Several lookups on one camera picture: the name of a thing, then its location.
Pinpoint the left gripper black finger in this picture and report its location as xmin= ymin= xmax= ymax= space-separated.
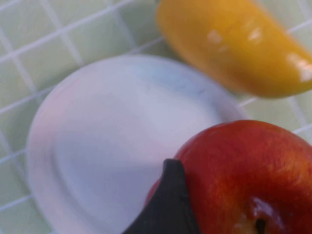
xmin=121 ymin=158 xmax=201 ymax=234

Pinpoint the red apple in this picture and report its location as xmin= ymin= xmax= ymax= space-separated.
xmin=145 ymin=119 xmax=312 ymax=234

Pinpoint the yellow mango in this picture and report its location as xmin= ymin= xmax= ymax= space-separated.
xmin=156 ymin=0 xmax=312 ymax=99

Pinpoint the white round plate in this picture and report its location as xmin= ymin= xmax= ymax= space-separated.
xmin=26 ymin=55 xmax=247 ymax=234

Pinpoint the green checkered tablecloth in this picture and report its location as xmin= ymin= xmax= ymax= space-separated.
xmin=0 ymin=0 xmax=312 ymax=234

